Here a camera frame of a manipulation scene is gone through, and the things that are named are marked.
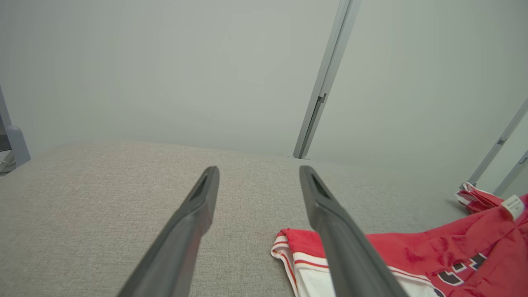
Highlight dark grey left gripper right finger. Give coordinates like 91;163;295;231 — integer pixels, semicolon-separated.
299;165;409;297

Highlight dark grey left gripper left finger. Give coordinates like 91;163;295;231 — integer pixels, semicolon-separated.
118;166;220;297

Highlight red and white basketball jersey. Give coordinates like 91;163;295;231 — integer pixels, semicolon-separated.
271;192;528;297

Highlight red shorts with white stripe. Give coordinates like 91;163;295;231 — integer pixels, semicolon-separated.
455;181;506;214

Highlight grey partition post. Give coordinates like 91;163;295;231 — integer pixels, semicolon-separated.
460;98;528;188
493;151;528;196
293;0;361;159

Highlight white power strip with cables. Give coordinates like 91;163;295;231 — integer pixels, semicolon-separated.
0;151;17;174

